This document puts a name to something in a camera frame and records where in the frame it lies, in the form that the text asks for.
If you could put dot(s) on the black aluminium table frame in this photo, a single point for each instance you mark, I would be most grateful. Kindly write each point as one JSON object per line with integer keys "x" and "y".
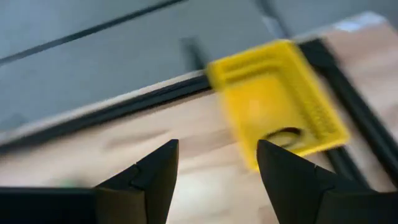
{"x": 124, "y": 105}

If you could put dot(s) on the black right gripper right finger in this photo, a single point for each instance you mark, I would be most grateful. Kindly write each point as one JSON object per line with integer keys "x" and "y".
{"x": 289, "y": 186}

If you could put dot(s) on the yellow plastic bin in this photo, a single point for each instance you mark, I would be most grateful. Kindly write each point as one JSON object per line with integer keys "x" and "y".
{"x": 267, "y": 99}

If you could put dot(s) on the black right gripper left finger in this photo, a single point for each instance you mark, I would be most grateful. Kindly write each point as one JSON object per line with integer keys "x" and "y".
{"x": 149, "y": 186}

